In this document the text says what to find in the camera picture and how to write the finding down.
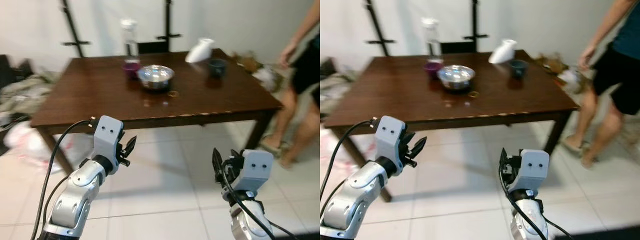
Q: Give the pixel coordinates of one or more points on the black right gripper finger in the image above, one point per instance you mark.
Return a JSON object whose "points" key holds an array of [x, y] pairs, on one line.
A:
{"points": [[503, 162], [217, 164]]}

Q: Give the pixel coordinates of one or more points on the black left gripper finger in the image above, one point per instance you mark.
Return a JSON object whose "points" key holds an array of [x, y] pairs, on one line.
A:
{"points": [[132, 144], [408, 138], [124, 137], [421, 145]]}

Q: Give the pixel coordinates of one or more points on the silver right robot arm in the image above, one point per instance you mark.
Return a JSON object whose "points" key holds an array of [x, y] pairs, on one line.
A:
{"points": [[529, 220], [247, 220]]}

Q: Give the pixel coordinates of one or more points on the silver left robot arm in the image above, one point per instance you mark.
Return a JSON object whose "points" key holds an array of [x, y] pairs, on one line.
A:
{"points": [[75, 197], [356, 197]]}

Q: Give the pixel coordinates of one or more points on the dark brown wooden table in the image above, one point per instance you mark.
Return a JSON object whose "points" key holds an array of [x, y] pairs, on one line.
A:
{"points": [[390, 100], [100, 100]]}

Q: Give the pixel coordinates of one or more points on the purple cup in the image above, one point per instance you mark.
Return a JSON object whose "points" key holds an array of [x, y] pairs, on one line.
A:
{"points": [[131, 69], [433, 69]]}

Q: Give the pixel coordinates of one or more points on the stainless steel bowl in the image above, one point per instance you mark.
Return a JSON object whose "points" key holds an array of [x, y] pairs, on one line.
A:
{"points": [[456, 76], [155, 76]]}

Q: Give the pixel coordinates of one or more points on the white plastic bag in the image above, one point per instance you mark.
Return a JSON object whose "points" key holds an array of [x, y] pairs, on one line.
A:
{"points": [[30, 145], [331, 147]]}

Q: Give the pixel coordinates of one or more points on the pile of grey clothes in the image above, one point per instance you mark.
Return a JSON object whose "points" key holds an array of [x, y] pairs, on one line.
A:
{"points": [[25, 95], [334, 90]]}

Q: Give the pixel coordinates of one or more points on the black chair back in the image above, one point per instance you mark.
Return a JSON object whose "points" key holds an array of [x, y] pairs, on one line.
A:
{"points": [[152, 47], [457, 47]]}

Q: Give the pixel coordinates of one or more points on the clear bottle with white cap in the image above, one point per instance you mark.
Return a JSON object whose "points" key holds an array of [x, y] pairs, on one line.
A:
{"points": [[129, 42], [432, 42]]}

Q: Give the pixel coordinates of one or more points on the dark teal cup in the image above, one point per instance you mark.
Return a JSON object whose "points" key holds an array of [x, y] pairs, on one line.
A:
{"points": [[518, 68], [217, 67]]}

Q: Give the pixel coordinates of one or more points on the heap of bags and clutter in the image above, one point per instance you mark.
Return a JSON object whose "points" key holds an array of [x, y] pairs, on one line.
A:
{"points": [[257, 70], [557, 70]]}

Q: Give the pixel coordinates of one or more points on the white ceramic jug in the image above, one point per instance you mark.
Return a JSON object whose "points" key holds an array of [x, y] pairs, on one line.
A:
{"points": [[199, 51], [502, 52]]}

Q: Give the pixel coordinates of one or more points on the slanted black stand pole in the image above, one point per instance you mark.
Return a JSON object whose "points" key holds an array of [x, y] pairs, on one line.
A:
{"points": [[72, 30], [376, 27]]}

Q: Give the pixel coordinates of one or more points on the upright black stand pole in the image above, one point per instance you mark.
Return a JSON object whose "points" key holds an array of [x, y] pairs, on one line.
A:
{"points": [[168, 25], [475, 25]]}

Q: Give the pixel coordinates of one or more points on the person in black shorts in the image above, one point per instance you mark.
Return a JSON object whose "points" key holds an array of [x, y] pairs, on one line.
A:
{"points": [[617, 70], [305, 70]]}

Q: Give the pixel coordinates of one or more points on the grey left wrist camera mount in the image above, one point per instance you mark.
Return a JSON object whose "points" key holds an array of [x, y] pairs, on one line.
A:
{"points": [[389, 137], [107, 135]]}

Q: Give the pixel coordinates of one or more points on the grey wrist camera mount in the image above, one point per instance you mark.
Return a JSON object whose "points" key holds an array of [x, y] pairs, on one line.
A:
{"points": [[389, 137], [107, 135], [254, 170], [534, 170]]}

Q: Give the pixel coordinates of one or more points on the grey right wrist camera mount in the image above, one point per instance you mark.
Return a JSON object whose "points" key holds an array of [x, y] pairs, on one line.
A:
{"points": [[254, 170], [534, 170]]}

